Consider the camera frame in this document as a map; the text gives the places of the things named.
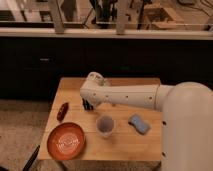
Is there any black whiteboard eraser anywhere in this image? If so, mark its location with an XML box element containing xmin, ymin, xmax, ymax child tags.
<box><xmin>82</xmin><ymin>99</ymin><xmax>94</xmax><ymax>110</ymax></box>

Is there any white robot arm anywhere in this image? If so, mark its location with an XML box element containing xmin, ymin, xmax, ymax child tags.
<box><xmin>80</xmin><ymin>72</ymin><xmax>213</xmax><ymax>171</ymax></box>

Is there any white plastic bottle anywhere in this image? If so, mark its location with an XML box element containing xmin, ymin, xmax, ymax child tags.
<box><xmin>103</xmin><ymin>78</ymin><xmax>116</xmax><ymax>107</ymax></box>

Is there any clear plastic cup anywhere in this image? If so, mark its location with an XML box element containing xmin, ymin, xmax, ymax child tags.
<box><xmin>96</xmin><ymin>115</ymin><xmax>115</xmax><ymax>138</ymax></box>

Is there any wooden table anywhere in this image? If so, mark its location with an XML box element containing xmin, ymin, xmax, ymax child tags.
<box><xmin>38</xmin><ymin>77</ymin><xmax>162</xmax><ymax>161</ymax></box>

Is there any dark red sausage toy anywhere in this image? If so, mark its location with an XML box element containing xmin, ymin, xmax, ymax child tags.
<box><xmin>57</xmin><ymin>103</ymin><xmax>69</xmax><ymax>122</ymax></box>

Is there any blue sponge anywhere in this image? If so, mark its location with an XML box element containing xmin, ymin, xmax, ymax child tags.
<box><xmin>128</xmin><ymin>114</ymin><xmax>150</xmax><ymax>135</ymax></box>

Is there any orange red bowl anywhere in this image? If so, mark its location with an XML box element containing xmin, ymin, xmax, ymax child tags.
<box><xmin>47</xmin><ymin>122</ymin><xmax>86</xmax><ymax>161</ymax></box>

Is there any black chair leg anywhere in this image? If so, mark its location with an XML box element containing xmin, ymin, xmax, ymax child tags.
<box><xmin>22</xmin><ymin>145</ymin><xmax>40</xmax><ymax>171</ymax></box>

